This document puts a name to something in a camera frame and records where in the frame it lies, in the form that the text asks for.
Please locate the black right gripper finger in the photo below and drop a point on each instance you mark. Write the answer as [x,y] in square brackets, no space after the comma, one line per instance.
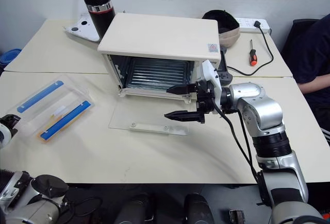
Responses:
[184,116]
[183,89]

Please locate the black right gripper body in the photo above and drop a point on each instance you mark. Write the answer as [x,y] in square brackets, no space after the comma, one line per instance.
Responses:
[205,100]

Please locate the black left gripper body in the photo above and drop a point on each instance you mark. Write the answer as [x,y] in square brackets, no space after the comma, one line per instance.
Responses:
[10,119]

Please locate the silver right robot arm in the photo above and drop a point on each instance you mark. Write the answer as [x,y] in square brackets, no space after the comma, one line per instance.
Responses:
[266,106]

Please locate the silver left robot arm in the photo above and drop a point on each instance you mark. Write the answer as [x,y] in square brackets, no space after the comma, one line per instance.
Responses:
[38,209]

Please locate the metal oven baking tray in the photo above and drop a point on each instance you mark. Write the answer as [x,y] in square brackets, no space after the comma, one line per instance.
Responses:
[157,73]

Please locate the glass toaster oven door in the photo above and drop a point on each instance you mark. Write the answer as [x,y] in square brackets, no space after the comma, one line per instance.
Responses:
[144,117]

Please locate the clear food container blue clips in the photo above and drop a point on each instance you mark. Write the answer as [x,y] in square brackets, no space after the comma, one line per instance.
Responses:
[51,108]

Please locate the cream white toaster oven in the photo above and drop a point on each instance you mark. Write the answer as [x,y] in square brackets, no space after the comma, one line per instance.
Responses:
[159,34]

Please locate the blue roll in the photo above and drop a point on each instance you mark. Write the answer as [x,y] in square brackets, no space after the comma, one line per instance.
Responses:
[9,59]

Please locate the orange black screwdriver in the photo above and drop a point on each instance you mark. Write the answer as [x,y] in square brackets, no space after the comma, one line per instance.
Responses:
[253,54]

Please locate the black and beige cap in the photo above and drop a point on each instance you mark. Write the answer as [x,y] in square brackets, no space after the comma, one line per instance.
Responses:
[228,34]

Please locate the white power strip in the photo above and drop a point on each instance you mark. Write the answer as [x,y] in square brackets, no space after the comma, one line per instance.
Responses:
[248,25]

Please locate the dark rounded shape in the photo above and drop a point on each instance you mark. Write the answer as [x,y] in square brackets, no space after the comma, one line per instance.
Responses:
[134,211]
[198,209]

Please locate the small dark metal block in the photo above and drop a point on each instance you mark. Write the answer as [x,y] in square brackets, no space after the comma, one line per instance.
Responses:
[236,216]

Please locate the black chair back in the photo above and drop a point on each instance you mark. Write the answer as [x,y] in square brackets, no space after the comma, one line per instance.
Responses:
[296,33]

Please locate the black thermos bottle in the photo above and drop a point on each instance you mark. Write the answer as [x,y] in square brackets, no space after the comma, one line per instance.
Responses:
[99,13]

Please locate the person in dark clothes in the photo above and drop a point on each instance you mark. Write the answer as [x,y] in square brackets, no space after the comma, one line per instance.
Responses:
[315,51]

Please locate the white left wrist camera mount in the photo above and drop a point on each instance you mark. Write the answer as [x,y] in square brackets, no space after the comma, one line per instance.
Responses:
[4,135]

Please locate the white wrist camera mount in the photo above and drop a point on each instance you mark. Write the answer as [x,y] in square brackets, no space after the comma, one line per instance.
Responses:
[212,76]
[4,135]

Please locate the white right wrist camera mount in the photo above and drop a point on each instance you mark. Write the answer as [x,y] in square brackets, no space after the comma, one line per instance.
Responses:
[212,76]

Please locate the white camera mount part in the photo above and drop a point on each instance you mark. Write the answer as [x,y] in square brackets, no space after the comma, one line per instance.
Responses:
[80,29]

